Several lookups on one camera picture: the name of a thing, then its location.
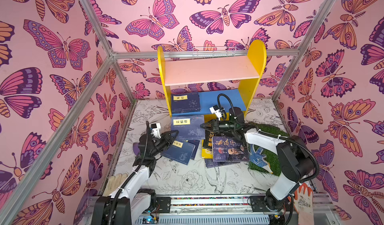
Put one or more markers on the yellow book under black book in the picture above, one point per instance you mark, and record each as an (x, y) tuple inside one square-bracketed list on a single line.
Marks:
[(207, 153)]

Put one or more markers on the yellow bookshelf pink blue shelves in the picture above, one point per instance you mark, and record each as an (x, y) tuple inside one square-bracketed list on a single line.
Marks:
[(248, 70)]

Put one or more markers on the black book yellow title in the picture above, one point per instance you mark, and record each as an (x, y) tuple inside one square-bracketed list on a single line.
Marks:
[(207, 143)]

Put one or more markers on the purple egg-shaped sponge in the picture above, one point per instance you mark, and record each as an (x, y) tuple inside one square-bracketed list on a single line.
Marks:
[(136, 149)]

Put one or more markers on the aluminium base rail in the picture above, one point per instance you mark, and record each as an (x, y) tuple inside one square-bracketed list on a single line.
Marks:
[(226, 210)]

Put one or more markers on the orange white work glove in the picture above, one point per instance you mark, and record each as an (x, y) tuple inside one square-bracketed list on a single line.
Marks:
[(303, 204)]

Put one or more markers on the beige work glove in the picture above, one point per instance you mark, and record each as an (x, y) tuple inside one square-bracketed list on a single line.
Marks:
[(113, 183)]

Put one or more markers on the blue book yellow label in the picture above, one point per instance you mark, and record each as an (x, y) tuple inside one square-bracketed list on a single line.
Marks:
[(180, 151)]

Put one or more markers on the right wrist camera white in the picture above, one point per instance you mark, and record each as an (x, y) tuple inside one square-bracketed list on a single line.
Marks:
[(219, 112)]

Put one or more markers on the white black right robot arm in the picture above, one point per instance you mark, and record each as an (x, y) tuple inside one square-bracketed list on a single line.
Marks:
[(298, 165)]

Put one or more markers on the green artificial grass mat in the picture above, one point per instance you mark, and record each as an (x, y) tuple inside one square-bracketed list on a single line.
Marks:
[(271, 158)]

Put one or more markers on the purple portrait cover book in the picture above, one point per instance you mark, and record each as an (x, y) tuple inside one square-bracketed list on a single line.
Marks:
[(229, 150)]

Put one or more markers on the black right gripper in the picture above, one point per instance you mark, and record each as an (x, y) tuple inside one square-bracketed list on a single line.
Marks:
[(215, 126)]

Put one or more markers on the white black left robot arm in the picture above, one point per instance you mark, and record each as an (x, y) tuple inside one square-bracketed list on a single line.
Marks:
[(125, 204)]

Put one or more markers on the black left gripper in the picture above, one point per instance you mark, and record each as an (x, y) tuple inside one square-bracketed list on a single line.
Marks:
[(165, 139)]

